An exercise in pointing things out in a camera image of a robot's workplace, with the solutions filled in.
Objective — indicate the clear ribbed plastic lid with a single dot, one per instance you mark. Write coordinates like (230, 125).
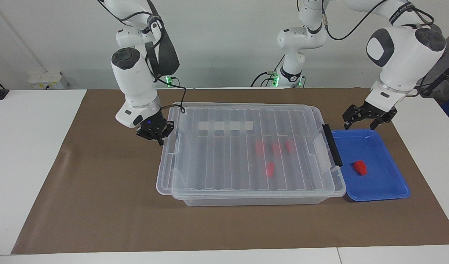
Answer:
(217, 165)

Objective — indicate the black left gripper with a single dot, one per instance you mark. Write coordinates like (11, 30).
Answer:
(375, 113)

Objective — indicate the clear plastic storage box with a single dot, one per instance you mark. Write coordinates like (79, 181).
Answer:
(246, 201)

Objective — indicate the brown table mat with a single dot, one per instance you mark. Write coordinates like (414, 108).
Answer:
(99, 220)

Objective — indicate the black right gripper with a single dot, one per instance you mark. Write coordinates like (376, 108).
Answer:
(154, 124)

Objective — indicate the black stand leg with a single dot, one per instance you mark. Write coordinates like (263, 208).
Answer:
(442, 77)

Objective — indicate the white wall socket box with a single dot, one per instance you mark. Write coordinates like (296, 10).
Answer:
(44, 79)

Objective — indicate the blue plastic tray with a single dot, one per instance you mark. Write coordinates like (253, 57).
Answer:
(378, 187)

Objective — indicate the red block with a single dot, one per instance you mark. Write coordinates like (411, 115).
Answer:
(276, 148)
(289, 146)
(270, 169)
(360, 168)
(259, 148)

